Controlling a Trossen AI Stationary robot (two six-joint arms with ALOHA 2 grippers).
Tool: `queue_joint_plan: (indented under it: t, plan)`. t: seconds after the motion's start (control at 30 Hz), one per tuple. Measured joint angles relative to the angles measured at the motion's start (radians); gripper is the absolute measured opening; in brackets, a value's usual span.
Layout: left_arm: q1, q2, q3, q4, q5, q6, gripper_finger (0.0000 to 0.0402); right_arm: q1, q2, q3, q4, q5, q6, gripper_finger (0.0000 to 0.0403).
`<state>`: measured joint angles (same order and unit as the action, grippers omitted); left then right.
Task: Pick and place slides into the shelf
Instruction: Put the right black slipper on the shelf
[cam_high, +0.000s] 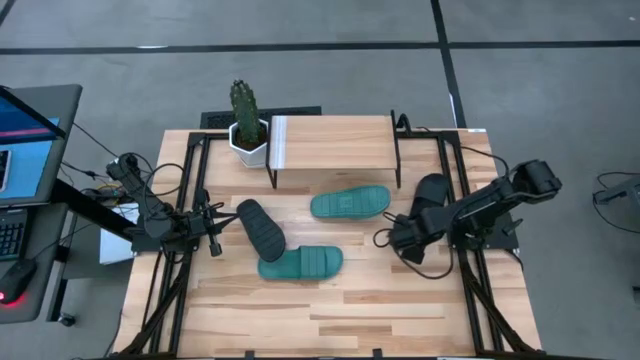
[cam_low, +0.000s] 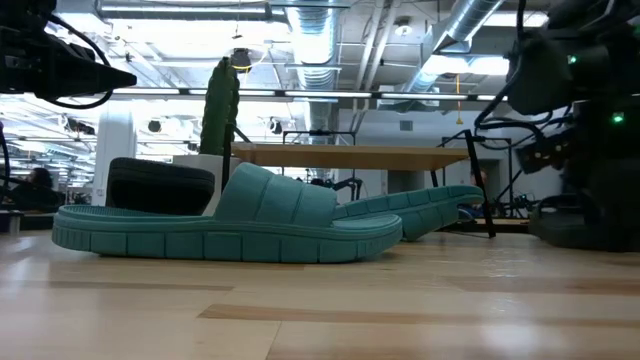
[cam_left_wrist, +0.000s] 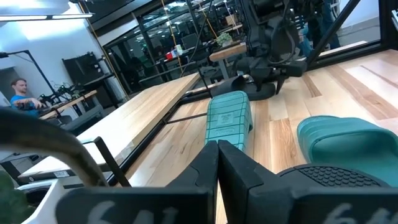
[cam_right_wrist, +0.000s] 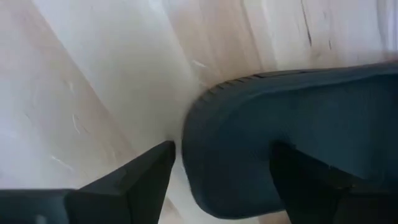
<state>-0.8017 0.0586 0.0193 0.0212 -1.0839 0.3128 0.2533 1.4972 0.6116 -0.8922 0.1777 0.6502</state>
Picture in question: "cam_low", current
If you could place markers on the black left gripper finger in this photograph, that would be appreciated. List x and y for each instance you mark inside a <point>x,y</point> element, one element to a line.
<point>112,79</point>

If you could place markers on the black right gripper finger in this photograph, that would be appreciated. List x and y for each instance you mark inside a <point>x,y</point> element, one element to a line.
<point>517,75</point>

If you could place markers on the teal rubber slide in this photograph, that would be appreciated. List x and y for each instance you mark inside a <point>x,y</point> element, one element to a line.
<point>410,207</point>
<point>225,240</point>

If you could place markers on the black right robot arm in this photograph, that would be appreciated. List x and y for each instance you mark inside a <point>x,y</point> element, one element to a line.
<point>600,165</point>

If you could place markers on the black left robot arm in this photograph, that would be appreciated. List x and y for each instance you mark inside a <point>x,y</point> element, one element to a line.
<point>20,7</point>

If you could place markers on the background black robot arm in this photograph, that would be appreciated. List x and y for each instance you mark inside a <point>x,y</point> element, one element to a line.
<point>350,186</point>
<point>520,205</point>

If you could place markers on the wooden shelf with black legs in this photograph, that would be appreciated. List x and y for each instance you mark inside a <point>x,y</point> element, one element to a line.
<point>350,156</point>

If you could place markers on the white building column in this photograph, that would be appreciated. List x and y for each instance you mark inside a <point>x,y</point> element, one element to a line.
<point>117,140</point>

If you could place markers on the yellow hanging tag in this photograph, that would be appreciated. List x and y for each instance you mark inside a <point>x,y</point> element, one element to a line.
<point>458,100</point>

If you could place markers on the green cactus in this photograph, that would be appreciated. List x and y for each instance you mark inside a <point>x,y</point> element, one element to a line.
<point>219,110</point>

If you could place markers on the white planter pot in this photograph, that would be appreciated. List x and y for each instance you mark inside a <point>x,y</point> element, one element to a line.
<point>200,162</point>

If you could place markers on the black ceiling device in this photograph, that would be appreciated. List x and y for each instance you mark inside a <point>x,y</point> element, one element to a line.
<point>241,60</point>

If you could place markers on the long ceiling light bar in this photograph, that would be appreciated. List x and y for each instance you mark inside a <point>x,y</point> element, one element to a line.
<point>325,94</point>

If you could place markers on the silver smooth ceiling duct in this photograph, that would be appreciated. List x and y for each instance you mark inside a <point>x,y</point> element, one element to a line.
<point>465,20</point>

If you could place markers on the black metal table frame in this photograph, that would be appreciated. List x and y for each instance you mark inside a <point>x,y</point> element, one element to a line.
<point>37,222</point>
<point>510,226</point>

